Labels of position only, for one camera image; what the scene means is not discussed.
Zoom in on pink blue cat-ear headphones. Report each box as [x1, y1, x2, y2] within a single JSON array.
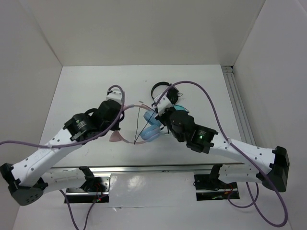
[[109, 104, 163, 145]]

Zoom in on thin black audio cable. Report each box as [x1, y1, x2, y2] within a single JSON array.
[[133, 105, 156, 146]]

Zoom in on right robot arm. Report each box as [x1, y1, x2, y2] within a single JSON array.
[[155, 108, 290, 192]]

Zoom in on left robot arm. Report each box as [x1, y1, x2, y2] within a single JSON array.
[[0, 99, 123, 206]]

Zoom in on white teal cat-ear headphones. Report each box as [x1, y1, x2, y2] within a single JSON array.
[[173, 105, 189, 113]]

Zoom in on black headphones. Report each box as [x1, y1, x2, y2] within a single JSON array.
[[151, 81, 185, 105]]

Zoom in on white front cover plate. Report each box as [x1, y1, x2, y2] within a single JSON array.
[[109, 172, 196, 207]]

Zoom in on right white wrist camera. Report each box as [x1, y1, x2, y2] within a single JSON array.
[[151, 94, 173, 115]]

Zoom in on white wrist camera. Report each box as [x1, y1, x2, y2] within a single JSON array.
[[106, 88, 123, 105], [151, 94, 173, 115]]

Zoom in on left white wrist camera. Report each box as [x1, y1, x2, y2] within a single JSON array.
[[106, 88, 123, 105]]

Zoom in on aluminium front rail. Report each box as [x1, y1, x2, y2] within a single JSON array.
[[47, 162, 248, 175]]

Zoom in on aluminium rail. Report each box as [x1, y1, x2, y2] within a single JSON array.
[[221, 66, 256, 146], [47, 162, 248, 175]]

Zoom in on aluminium right rail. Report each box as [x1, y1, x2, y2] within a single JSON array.
[[221, 66, 256, 146]]

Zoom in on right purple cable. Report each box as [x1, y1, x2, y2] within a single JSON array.
[[153, 81, 288, 227]]

